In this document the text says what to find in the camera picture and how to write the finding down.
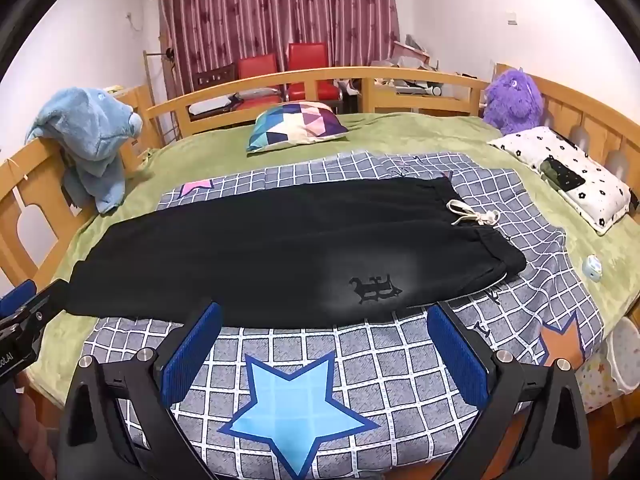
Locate white plastic bucket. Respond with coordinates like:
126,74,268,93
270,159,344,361
602,317,640,396

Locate green bed sheet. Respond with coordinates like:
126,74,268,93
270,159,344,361
25,111,640,406

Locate maroon striped curtain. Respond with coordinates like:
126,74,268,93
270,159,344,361
159,0,401,96

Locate cluttered wooden desk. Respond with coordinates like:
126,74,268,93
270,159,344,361
372,35,446,100

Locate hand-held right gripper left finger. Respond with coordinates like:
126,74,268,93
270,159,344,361
57,301,223,480

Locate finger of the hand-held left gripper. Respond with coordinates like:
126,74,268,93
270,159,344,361
0,281,37,313
17,279,69,331

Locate grey grid star blanket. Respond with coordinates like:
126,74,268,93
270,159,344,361
82,151,606,480

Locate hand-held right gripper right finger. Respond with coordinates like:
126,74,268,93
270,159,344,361
427,301,594,480

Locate blue plush elephant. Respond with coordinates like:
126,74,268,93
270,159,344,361
25,87,144,215

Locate wooden rack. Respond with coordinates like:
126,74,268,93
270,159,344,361
142,47,177,98

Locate black pants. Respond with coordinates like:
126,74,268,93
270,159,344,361
64,176,527,328

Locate colourful geometric pillow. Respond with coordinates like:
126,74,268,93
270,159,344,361
246,101,349,154

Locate dark wooden chair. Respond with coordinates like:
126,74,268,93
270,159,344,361
192,64,237,93

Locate dark green cloth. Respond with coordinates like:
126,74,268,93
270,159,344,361
540,156,587,193

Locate wooden bed frame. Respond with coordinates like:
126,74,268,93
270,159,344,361
0,62,640,461

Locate purple plush toy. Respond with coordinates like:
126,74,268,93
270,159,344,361
481,67,545,136

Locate red chair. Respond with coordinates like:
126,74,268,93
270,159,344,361
236,54,282,106
286,42,343,103

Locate star print cloth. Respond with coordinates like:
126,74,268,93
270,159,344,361
575,357,626,413

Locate white floral pillow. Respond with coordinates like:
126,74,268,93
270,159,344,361
487,126,632,236

